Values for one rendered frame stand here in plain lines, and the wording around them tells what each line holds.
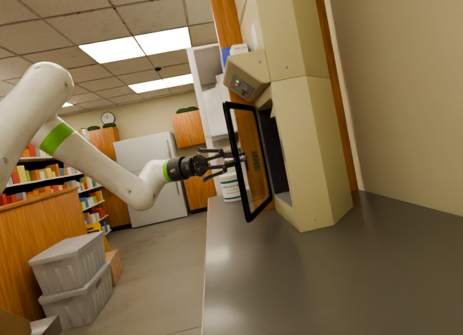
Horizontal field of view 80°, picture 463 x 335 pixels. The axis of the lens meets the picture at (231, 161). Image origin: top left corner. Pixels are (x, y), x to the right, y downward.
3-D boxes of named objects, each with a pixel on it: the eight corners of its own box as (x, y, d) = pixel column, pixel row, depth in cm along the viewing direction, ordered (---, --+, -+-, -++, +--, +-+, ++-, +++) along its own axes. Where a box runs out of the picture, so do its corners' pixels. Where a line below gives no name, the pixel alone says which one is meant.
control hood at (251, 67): (253, 100, 115) (249, 77, 115) (271, 81, 83) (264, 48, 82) (227, 106, 114) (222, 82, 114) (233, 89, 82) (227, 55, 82)
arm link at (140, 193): (81, 125, 95) (71, 143, 101) (58, 144, 86) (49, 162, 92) (167, 187, 105) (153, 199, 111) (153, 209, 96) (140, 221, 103)
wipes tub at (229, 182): (244, 194, 168) (240, 170, 167) (247, 198, 155) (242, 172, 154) (223, 199, 167) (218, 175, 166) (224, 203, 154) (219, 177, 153)
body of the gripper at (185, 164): (182, 180, 103) (204, 176, 99) (178, 158, 103) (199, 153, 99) (193, 176, 110) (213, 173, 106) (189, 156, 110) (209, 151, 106)
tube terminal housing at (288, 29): (331, 198, 119) (298, 18, 115) (376, 215, 87) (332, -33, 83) (275, 210, 118) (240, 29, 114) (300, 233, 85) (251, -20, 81)
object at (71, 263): (111, 260, 290) (105, 229, 289) (86, 288, 230) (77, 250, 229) (71, 269, 288) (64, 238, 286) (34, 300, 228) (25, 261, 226)
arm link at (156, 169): (145, 156, 115) (158, 176, 121) (129, 176, 106) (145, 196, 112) (172, 150, 110) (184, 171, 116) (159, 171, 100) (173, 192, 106)
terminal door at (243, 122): (273, 200, 116) (254, 105, 114) (249, 224, 88) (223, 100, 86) (271, 200, 116) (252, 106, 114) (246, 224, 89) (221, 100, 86)
